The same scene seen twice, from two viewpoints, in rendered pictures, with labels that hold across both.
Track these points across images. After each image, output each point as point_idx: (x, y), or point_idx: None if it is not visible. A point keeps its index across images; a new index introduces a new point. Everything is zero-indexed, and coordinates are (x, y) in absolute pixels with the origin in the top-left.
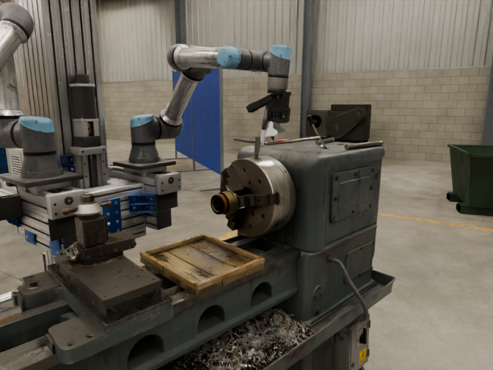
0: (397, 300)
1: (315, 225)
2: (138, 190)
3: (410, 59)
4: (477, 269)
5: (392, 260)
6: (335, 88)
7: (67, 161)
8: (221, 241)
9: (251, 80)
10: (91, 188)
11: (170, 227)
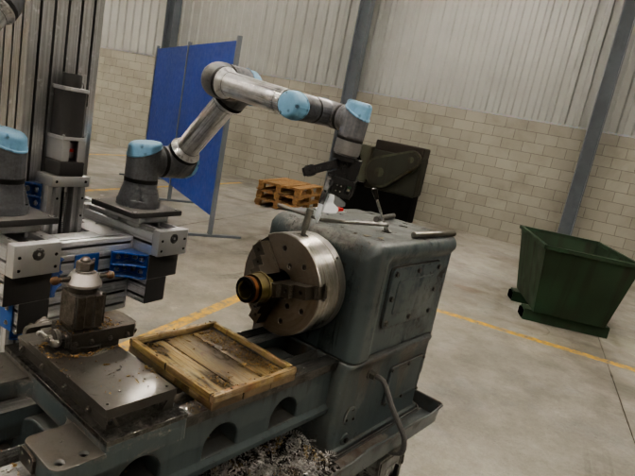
0: (434, 427)
1: (362, 331)
2: (125, 245)
3: (489, 99)
4: (533, 396)
5: (431, 371)
6: (386, 117)
7: (29, 190)
8: (239, 336)
9: (270, 81)
10: (60, 234)
11: None
